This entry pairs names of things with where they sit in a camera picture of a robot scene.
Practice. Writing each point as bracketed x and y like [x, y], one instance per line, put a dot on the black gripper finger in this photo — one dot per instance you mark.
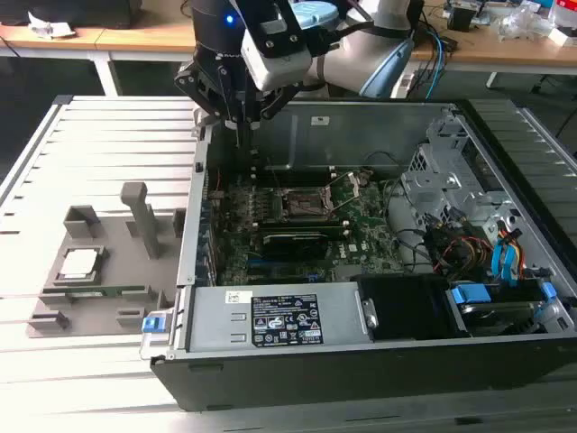
[203, 88]
[275, 104]

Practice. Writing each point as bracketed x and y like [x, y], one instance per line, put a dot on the silver CPU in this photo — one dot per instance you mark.
[79, 264]

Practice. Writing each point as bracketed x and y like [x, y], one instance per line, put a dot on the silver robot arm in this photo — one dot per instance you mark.
[351, 58]

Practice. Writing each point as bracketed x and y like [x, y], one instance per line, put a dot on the CPU socket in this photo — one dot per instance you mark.
[304, 205]

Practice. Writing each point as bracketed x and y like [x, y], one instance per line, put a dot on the wooden desk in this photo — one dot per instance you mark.
[135, 40]

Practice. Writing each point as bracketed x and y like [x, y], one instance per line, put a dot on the installed RAM stick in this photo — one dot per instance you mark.
[333, 232]
[306, 222]

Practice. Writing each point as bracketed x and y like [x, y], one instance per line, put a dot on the black graphics card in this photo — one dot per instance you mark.
[293, 245]

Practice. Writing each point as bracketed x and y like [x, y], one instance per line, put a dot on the green motherboard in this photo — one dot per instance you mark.
[369, 225]

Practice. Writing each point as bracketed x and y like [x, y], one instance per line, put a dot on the crumpled white paper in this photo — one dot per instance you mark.
[47, 24]

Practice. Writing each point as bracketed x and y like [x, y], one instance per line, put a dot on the silver metal drive cage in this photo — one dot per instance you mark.
[433, 189]

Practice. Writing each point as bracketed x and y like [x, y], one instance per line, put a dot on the grey parts rack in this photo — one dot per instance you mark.
[117, 270]

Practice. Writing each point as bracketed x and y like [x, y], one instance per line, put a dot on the black box on desk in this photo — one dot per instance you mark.
[462, 18]

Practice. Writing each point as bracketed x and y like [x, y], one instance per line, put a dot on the silver power supply with label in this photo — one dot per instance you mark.
[216, 325]

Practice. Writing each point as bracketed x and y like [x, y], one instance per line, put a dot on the silver metal latch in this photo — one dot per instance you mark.
[369, 313]

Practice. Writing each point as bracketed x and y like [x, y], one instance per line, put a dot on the green RAM stick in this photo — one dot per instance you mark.
[90, 294]

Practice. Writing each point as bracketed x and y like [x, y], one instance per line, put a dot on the blue plastic latch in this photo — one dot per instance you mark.
[152, 325]

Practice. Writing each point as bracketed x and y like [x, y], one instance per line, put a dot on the clear plastic bag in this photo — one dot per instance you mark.
[518, 24]

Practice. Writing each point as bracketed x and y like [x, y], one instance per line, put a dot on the hard disk in blue carrier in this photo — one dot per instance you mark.
[469, 293]

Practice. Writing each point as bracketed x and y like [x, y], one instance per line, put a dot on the black open PC case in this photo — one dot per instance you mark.
[360, 379]

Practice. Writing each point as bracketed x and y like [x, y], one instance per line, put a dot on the white red carton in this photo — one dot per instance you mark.
[563, 22]

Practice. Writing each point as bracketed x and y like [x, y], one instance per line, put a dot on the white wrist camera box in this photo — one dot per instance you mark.
[279, 72]

